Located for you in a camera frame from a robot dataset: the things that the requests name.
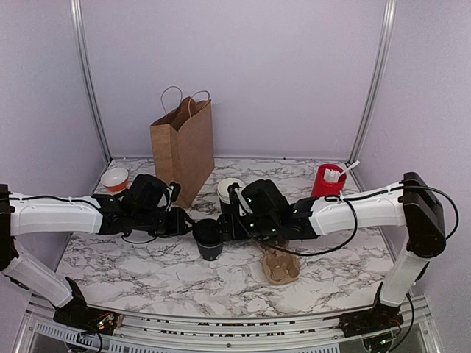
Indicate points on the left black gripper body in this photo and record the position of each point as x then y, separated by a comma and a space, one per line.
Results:
165, 229

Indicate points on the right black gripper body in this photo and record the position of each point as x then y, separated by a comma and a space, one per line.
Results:
265, 226

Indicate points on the black plastic cup lid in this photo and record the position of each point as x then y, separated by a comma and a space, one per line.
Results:
207, 233

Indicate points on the black paper coffee cup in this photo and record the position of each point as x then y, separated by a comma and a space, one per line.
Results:
210, 252

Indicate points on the cardboard cup carrier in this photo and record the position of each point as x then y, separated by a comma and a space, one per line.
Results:
280, 268

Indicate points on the brown paper bag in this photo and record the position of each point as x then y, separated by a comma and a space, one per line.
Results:
182, 147

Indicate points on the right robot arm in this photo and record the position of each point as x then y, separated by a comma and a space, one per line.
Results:
409, 203

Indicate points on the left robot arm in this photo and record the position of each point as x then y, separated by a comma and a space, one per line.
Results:
146, 206

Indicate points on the stack of paper cups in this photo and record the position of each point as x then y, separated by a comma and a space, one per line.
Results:
224, 196

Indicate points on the orange white bowl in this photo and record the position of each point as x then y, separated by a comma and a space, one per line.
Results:
115, 180

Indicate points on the red cylindrical container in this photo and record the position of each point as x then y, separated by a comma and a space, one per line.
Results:
323, 188

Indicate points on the sugar packets in container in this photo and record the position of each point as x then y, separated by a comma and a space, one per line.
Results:
332, 175

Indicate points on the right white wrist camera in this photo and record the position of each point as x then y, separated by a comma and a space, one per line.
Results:
235, 200

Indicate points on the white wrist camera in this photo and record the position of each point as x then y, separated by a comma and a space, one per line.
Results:
235, 200
174, 191

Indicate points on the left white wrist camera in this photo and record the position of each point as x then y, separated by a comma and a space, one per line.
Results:
174, 191

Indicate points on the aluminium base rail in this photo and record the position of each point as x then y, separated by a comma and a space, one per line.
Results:
139, 332

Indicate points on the left aluminium frame post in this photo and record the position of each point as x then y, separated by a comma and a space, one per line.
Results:
79, 34

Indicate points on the aluminium frame post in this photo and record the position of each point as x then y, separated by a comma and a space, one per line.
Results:
79, 34
379, 68

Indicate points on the right aluminium frame post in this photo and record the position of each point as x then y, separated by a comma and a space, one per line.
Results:
379, 68

